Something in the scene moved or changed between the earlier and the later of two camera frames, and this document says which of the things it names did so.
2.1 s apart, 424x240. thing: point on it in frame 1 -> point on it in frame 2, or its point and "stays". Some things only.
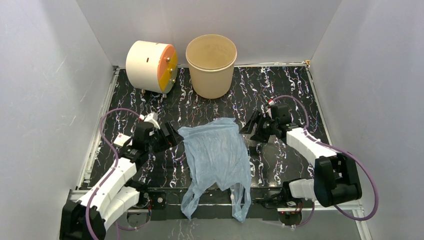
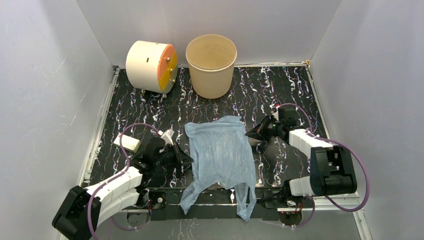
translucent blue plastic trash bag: [218, 153] stays
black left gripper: [170, 141] -> [181, 157]
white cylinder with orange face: [151, 66] stays
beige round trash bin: [211, 58] stays
